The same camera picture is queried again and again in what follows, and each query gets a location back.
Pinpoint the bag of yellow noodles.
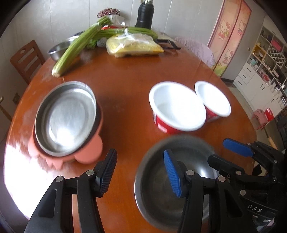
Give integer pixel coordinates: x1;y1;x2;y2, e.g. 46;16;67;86
106;28;164;58

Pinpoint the pink cartoon door curtain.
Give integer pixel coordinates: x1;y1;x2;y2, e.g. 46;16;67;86
207;0;252;78

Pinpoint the large steel bowl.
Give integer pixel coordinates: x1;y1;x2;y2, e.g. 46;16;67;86
134;134;221;231

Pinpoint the small steel basin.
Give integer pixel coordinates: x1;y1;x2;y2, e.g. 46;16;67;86
48;36;81;61

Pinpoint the black thermos bottle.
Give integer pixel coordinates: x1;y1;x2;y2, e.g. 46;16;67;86
136;0;154;29

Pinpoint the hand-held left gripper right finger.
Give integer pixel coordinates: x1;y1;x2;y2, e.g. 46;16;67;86
163;150;245;233

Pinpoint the black kitchen tool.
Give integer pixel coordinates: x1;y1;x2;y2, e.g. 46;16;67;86
155;39;182;50

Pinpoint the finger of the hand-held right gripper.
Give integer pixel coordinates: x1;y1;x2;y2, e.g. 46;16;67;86
223;138;255;158
207;154;246;178

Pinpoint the red and white bowl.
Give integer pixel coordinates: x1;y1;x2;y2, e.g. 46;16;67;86
149;82;207;134
195;81;231;123

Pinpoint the shallow steel plate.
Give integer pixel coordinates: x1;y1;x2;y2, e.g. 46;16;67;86
35;81;97;156

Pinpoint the celery bunch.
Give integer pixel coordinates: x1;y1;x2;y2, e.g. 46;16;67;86
51;16;112;78
96;26;158;39

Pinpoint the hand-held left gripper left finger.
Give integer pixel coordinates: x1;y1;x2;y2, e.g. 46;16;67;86
23;148;117;233

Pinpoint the pink plastic plate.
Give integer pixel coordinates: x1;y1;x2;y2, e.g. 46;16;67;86
28;105;104;171

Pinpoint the dried flower bouquet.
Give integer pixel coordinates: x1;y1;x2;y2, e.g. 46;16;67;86
97;8;126;25

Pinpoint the pink stool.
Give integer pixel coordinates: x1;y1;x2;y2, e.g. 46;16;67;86
253;108;275;130

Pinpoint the brown wooden chair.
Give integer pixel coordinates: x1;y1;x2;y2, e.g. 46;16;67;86
10;40;45;84

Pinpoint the white shelf cabinet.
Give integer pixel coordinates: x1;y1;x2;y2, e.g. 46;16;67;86
233;25;287;117

